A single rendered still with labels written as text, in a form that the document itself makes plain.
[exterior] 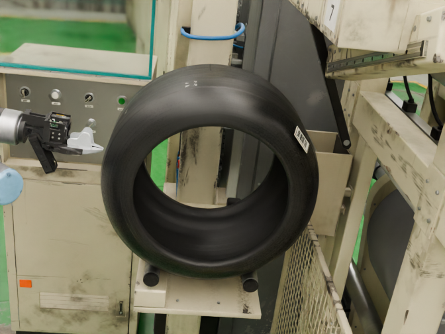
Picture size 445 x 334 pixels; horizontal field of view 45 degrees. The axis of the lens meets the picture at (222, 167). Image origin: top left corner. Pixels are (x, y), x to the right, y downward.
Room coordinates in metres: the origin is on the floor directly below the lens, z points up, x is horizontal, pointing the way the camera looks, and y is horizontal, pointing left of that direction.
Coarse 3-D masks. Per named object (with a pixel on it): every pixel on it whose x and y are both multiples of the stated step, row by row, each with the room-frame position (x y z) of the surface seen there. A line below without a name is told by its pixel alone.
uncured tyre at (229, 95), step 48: (144, 96) 1.31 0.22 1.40; (192, 96) 1.23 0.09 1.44; (240, 96) 1.25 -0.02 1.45; (144, 144) 1.20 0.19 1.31; (288, 144) 1.23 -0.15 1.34; (144, 192) 1.47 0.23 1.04; (288, 192) 1.25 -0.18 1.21; (144, 240) 1.20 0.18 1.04; (192, 240) 1.43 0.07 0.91; (240, 240) 1.42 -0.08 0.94; (288, 240) 1.24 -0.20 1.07
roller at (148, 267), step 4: (148, 264) 1.26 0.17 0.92; (144, 268) 1.26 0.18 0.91; (148, 268) 1.24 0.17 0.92; (152, 268) 1.24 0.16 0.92; (156, 268) 1.25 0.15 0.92; (144, 272) 1.24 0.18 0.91; (148, 272) 1.23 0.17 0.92; (152, 272) 1.23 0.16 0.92; (156, 272) 1.23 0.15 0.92; (144, 276) 1.22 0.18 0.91; (148, 276) 1.22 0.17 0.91; (152, 276) 1.22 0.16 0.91; (156, 276) 1.22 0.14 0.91; (144, 280) 1.22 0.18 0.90; (148, 280) 1.22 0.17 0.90; (152, 280) 1.22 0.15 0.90; (156, 280) 1.22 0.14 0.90; (148, 284) 1.22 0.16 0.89; (152, 284) 1.22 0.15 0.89; (156, 284) 1.22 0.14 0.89
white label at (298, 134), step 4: (296, 128) 1.26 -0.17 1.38; (296, 132) 1.24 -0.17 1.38; (300, 132) 1.26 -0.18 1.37; (296, 136) 1.23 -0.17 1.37; (300, 136) 1.25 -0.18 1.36; (304, 136) 1.27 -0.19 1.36; (300, 140) 1.24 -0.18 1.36; (304, 140) 1.26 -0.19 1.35; (304, 144) 1.24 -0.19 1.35; (308, 144) 1.26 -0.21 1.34; (304, 148) 1.23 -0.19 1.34; (308, 148) 1.25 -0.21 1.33
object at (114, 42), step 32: (0, 0) 1.84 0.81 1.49; (32, 0) 1.85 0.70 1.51; (64, 0) 1.86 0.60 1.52; (96, 0) 1.87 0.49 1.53; (128, 0) 1.88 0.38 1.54; (0, 32) 1.84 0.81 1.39; (32, 32) 1.85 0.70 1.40; (64, 32) 1.86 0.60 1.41; (96, 32) 1.87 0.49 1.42; (128, 32) 1.88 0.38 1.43; (0, 64) 1.83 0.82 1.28; (32, 64) 1.85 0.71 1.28; (64, 64) 1.86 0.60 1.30; (96, 64) 1.87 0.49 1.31; (128, 64) 1.88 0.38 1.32
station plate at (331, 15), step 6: (330, 0) 1.09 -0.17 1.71; (336, 0) 1.05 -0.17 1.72; (330, 6) 1.08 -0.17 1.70; (336, 6) 1.04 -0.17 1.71; (330, 12) 1.08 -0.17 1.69; (336, 12) 1.03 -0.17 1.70; (324, 18) 1.11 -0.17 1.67; (330, 18) 1.07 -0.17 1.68; (336, 18) 1.03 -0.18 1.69; (324, 24) 1.10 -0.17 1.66; (330, 24) 1.06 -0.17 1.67
